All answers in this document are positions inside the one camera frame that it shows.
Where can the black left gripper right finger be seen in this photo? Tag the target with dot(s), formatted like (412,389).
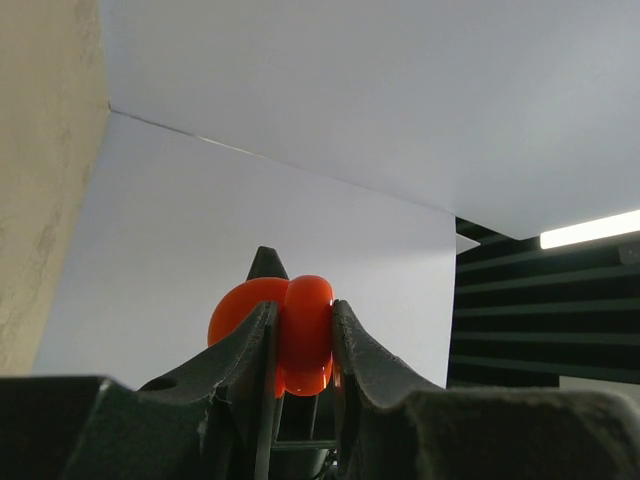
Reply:
(391,423)

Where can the orange round cap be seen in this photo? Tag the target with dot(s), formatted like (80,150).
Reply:
(304,364)

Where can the black slatted wall panel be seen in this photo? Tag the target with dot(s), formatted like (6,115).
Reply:
(527,317)

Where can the ceiling light strip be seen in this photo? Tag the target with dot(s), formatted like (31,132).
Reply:
(611,226)

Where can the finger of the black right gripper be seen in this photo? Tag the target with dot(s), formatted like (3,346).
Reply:
(266,264)

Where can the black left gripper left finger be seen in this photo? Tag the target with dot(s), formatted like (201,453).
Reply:
(210,418)

